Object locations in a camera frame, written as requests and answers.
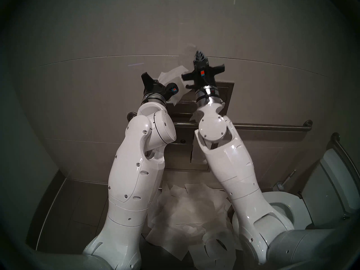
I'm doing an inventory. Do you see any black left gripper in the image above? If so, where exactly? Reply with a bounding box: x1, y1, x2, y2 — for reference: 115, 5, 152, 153
141, 72, 172, 103

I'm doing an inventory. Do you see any heap of paper seat covers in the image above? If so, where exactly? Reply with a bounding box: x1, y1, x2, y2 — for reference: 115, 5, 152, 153
149, 188, 234, 239

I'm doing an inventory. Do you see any seat cover with oval cutout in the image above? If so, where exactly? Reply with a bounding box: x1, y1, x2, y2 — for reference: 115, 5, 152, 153
188, 236, 237, 268

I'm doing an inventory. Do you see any white toilet paper roll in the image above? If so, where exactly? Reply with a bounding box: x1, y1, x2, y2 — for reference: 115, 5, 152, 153
191, 137, 207, 163

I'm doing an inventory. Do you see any long steel grab bar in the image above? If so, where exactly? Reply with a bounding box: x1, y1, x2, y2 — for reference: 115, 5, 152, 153
127, 112, 313, 132

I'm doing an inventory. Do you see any stainless steel wall dispenser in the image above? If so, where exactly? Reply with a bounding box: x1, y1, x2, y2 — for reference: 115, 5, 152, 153
165, 81, 235, 171

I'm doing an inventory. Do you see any short steel grab bar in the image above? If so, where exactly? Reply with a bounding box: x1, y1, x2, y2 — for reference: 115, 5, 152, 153
331, 132, 360, 185

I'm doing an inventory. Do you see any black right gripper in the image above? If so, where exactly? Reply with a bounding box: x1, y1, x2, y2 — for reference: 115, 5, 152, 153
181, 51, 225, 90

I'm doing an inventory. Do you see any large flat paper seat cover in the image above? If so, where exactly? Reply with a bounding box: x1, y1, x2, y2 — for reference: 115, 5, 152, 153
146, 226, 189, 261

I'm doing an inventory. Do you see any white paper toilet seat cover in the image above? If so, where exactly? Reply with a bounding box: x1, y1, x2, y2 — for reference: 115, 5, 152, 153
157, 43, 197, 107

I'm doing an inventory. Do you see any white ceramic toilet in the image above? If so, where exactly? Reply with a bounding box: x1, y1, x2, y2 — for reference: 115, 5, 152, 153
232, 148, 360, 244

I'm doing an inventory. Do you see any toilet brush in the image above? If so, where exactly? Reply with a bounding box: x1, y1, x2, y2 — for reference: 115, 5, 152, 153
275, 170, 297, 190

